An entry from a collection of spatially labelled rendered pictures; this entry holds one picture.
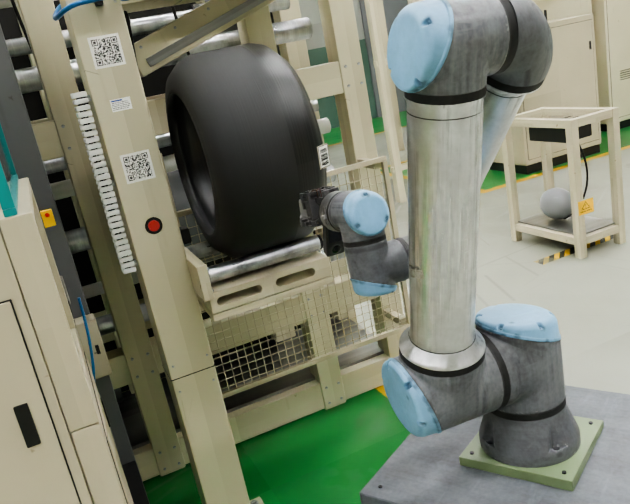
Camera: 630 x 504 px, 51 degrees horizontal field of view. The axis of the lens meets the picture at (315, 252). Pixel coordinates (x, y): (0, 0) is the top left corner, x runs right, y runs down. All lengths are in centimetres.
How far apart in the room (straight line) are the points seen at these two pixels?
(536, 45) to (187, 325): 124
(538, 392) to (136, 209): 108
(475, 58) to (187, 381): 131
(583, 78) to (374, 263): 542
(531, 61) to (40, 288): 81
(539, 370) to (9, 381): 90
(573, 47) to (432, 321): 556
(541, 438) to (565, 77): 536
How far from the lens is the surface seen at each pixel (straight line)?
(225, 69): 175
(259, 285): 185
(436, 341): 113
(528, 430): 133
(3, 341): 114
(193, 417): 201
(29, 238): 111
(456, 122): 96
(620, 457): 142
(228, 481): 214
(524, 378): 127
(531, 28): 100
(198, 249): 207
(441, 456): 143
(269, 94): 170
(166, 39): 221
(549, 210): 432
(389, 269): 136
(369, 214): 133
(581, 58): 662
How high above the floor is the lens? 142
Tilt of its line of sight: 17 degrees down
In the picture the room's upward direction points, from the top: 11 degrees counter-clockwise
